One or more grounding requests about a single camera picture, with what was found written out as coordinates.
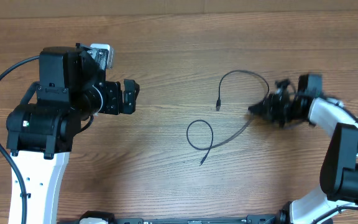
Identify black usb cable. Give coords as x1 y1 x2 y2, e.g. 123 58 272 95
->
186 70 270 166

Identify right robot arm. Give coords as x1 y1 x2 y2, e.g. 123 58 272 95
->
249 73 358 223

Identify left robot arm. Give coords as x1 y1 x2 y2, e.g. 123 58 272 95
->
6 44 140 223

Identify cardboard back panel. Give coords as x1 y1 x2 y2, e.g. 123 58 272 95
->
0 0 358 19

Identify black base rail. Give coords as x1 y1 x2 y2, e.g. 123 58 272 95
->
57 211 334 224

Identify right camera cable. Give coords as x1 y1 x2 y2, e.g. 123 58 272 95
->
311 99 358 224

